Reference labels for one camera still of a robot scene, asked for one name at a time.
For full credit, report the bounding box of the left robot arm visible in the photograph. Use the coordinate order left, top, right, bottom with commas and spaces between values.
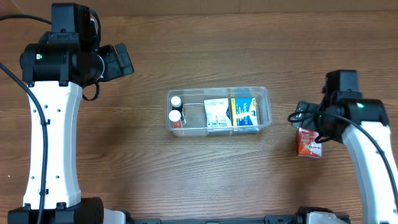
7, 3, 134, 224

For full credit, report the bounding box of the red white box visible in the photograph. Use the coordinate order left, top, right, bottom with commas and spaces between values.
296, 128, 322, 158

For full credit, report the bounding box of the white blue box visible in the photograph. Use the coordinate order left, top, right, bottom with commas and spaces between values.
204, 98, 232, 128

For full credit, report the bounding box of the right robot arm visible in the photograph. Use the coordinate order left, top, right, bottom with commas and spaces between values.
287, 70, 397, 223

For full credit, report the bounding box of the dark bottle white cap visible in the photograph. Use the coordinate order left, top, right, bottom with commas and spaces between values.
170, 96, 184, 118

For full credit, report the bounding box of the orange tube white cap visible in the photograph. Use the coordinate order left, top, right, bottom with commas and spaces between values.
168, 110, 183, 128

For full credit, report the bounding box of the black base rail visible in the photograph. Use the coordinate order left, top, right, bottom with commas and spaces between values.
127, 214, 352, 224

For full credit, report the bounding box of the blue yellow VapoDrops box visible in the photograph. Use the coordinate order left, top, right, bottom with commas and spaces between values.
231, 98, 258, 126

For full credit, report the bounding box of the clear plastic container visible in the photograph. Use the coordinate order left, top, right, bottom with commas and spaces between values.
165, 86, 272, 136

